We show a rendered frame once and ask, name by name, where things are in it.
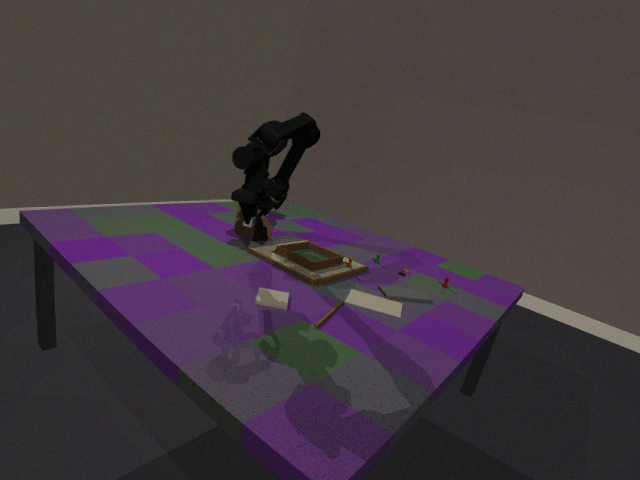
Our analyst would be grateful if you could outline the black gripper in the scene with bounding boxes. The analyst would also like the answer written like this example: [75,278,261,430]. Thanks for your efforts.
[231,168,269,224]

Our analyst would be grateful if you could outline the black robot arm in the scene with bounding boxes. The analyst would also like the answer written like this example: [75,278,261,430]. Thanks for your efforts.
[232,112,320,216]

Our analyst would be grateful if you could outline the brown thin bar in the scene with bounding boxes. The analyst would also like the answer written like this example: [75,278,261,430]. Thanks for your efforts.
[314,300,344,328]

